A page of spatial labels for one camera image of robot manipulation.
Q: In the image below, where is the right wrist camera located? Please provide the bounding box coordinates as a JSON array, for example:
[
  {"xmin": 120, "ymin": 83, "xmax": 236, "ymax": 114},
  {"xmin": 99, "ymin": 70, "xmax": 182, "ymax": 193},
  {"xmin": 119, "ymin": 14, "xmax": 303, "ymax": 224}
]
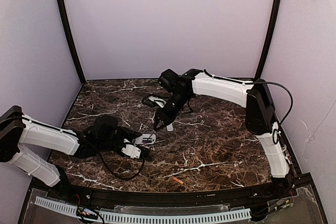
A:
[{"xmin": 141, "ymin": 94, "xmax": 169, "ymax": 108}]

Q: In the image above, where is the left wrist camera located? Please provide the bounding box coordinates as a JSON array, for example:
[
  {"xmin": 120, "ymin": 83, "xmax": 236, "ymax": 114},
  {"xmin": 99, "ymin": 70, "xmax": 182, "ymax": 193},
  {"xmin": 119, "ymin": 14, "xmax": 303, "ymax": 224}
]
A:
[{"xmin": 121, "ymin": 143, "xmax": 150, "ymax": 159}]

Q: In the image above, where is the white slotted cable duct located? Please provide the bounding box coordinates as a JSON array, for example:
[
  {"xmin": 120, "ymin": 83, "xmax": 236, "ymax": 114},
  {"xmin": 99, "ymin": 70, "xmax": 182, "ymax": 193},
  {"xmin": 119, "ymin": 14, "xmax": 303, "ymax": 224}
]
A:
[{"xmin": 34, "ymin": 196, "xmax": 251, "ymax": 223}]

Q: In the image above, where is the white remote control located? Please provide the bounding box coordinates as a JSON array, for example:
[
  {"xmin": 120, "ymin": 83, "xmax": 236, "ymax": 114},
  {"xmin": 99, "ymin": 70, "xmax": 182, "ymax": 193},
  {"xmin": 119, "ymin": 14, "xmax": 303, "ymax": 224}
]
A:
[{"xmin": 133, "ymin": 134, "xmax": 156, "ymax": 145}]

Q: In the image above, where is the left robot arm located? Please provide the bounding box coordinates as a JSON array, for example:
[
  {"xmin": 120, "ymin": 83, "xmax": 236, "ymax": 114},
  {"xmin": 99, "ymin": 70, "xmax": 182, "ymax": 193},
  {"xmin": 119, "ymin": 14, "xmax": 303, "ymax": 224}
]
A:
[{"xmin": 1, "ymin": 105, "xmax": 151, "ymax": 187}]

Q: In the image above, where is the orange battery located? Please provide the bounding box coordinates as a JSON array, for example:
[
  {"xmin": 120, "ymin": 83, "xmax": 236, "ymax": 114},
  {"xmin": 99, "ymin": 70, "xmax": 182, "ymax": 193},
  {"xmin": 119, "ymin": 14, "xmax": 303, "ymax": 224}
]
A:
[{"xmin": 173, "ymin": 177, "xmax": 184, "ymax": 185}]

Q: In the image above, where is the black frame post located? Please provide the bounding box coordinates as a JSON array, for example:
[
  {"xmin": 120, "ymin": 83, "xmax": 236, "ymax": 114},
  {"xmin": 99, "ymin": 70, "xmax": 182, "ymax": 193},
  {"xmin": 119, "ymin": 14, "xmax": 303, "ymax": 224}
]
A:
[
  {"xmin": 56, "ymin": 0, "xmax": 86, "ymax": 86},
  {"xmin": 254, "ymin": 0, "xmax": 281, "ymax": 80}
]

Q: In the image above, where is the white battery cover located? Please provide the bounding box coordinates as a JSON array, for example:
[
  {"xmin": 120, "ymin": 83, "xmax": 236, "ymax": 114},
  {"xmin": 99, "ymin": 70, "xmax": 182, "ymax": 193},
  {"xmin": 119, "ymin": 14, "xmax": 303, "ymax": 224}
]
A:
[{"xmin": 166, "ymin": 123, "xmax": 174, "ymax": 132}]

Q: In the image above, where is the left black frame post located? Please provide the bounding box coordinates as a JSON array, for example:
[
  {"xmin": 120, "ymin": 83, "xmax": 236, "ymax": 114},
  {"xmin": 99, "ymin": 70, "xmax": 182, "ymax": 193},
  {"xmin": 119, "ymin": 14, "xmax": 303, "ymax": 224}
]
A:
[{"xmin": 56, "ymin": 0, "xmax": 86, "ymax": 86}]

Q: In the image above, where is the black front table rail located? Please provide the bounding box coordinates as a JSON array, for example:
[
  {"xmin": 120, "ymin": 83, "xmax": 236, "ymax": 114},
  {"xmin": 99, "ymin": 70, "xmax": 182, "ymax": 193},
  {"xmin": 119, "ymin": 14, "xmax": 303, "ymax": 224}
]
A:
[{"xmin": 33, "ymin": 174, "xmax": 311, "ymax": 208}]

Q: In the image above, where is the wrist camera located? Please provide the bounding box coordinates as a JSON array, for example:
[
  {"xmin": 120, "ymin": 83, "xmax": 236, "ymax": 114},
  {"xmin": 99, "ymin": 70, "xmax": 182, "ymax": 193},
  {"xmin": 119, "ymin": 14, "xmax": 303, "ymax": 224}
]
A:
[
  {"xmin": 141, "ymin": 94, "xmax": 169, "ymax": 108},
  {"xmin": 121, "ymin": 143, "xmax": 150, "ymax": 159}
]

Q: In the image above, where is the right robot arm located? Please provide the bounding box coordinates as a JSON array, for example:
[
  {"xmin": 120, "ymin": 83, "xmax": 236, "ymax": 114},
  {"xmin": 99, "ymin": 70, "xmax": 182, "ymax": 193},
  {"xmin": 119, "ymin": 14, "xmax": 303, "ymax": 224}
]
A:
[{"xmin": 153, "ymin": 69, "xmax": 290, "ymax": 179}]

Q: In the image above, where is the right black frame post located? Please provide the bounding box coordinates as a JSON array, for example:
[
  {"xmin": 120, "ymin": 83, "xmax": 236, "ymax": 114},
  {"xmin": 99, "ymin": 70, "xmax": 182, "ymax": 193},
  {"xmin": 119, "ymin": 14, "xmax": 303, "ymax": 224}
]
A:
[{"xmin": 254, "ymin": 0, "xmax": 281, "ymax": 80}]

